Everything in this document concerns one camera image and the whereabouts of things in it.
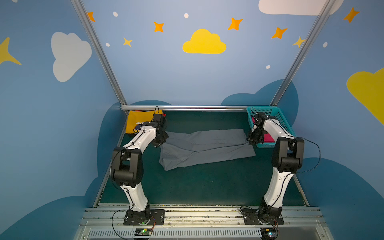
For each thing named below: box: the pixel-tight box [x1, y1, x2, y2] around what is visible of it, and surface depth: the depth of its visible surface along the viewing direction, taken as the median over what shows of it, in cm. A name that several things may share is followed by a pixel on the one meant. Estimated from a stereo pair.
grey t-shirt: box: [159, 129, 256, 171], surface depth 100 cm
